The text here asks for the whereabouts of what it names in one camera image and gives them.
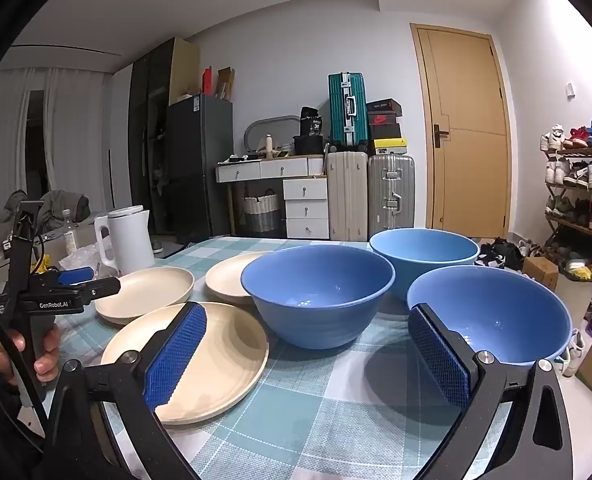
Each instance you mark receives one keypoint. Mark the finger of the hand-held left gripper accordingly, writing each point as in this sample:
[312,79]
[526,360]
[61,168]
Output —
[103,289]
[73,276]

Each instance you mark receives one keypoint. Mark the woven laundry basket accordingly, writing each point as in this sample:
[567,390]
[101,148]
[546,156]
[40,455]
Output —
[261,210]

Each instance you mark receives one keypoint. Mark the black round box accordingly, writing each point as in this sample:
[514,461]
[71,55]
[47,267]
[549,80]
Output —
[308,145]

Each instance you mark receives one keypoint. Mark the white desk with drawers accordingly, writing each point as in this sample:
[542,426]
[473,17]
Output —
[306,205]

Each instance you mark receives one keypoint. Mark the beige plate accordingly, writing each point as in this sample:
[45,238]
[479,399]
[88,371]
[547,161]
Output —
[146,292]
[226,280]
[226,360]

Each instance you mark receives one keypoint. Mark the yellow shoe box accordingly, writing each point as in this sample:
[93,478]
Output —
[388,146]

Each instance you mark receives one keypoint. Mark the white electric kettle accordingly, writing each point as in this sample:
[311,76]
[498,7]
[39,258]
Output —
[131,245]

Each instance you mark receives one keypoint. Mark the white curtains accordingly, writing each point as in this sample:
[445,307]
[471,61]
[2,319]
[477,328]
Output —
[76,135]

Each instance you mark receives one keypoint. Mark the wooden door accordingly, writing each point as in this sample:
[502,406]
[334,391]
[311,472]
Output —
[470,160]

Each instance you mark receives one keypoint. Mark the white tall cabinet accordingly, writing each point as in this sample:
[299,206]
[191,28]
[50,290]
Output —
[121,135]

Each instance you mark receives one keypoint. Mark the oval grey mirror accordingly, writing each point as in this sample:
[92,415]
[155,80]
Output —
[271,132]

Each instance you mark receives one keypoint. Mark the black printed bag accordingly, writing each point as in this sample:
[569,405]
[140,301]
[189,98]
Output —
[312,121]

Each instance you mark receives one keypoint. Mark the person's left hand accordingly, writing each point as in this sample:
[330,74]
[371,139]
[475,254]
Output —
[48,365]

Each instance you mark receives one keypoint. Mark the group of loose sneakers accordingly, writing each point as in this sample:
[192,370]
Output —
[495,252]

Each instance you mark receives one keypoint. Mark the clear plastic bag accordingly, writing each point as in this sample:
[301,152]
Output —
[78,260]

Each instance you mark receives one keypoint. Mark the teal suitcase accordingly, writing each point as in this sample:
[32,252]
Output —
[338,110]

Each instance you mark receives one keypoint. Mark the wooden shoe rack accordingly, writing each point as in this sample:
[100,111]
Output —
[580,151]

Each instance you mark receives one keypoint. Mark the light blue bowl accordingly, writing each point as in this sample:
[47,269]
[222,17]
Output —
[425,250]

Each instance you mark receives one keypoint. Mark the silver suitcase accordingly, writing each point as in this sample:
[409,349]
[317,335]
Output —
[390,185]

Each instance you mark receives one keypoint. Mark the white bottle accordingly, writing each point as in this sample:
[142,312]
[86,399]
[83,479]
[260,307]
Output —
[269,146]

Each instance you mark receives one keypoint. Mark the plain black shoe box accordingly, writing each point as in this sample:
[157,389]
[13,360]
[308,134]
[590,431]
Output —
[385,132]

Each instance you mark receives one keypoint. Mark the dark blue bowl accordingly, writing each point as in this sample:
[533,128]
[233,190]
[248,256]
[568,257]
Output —
[316,320]

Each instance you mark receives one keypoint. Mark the beige suitcase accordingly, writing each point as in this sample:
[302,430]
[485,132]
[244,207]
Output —
[348,195]

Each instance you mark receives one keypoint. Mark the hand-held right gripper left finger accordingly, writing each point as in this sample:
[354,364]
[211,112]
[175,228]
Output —
[176,355]

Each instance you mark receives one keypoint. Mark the dark grey refrigerator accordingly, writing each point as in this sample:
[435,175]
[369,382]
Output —
[201,170]

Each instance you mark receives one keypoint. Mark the clear plastic bottle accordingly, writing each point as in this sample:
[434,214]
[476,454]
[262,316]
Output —
[69,240]

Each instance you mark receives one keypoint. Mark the black shoe box red logo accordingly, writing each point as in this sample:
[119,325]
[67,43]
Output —
[383,119]

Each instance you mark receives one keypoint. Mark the dark lidded shoe box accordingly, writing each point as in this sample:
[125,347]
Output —
[383,106]

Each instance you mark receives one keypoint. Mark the brown cardboard box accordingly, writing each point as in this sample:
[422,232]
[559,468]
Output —
[226,85]

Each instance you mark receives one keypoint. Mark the white trash bin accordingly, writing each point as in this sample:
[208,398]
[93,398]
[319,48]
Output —
[575,300]

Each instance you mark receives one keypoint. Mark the grey jacket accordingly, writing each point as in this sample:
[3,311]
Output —
[56,205]

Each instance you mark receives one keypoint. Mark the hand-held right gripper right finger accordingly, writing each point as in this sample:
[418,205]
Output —
[440,360]

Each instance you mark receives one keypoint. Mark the small cardboard box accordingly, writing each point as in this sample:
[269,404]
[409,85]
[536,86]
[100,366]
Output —
[540,272]

